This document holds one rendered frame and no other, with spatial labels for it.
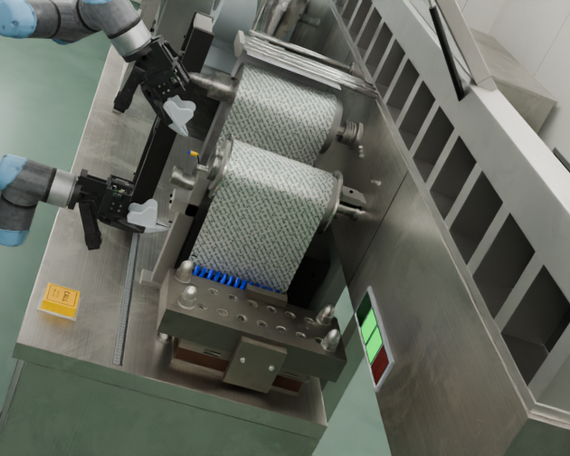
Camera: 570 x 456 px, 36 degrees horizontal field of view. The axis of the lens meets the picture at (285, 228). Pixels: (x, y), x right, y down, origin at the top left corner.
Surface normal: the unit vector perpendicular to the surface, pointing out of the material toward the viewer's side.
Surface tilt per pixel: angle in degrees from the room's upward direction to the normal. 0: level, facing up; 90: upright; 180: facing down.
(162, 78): 97
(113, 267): 0
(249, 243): 90
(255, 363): 90
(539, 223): 90
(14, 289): 0
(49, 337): 0
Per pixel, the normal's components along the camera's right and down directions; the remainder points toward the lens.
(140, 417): 0.08, 0.48
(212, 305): 0.38, -0.83
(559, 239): -0.92, -0.30
